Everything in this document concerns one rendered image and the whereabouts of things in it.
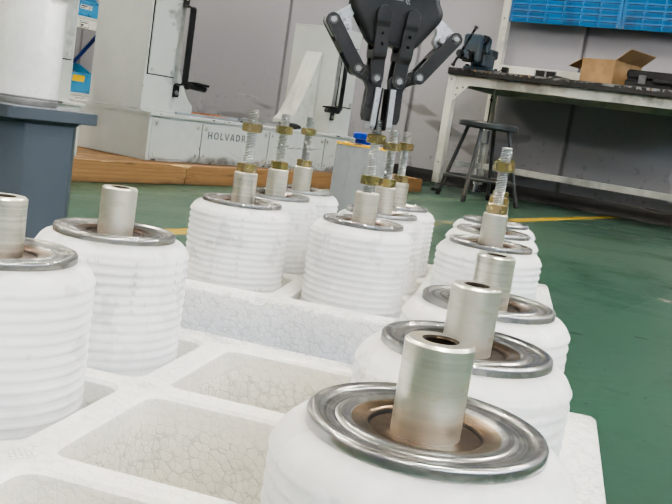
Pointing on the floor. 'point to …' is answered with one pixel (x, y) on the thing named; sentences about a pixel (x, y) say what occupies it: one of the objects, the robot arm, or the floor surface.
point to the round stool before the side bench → (476, 155)
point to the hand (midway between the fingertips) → (380, 108)
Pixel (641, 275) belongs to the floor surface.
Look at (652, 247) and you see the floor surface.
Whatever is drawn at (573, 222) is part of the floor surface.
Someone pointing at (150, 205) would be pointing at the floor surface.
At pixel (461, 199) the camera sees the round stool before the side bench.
